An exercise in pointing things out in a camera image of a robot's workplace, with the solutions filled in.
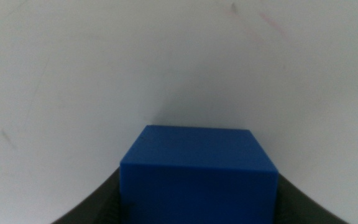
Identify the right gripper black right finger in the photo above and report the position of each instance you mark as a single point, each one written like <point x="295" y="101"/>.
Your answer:
<point x="294" y="208"/>

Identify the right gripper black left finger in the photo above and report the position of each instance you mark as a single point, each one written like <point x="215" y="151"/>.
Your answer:
<point x="101" y="208"/>

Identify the blue cube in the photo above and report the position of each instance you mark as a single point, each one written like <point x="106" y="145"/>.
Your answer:
<point x="197" y="177"/>

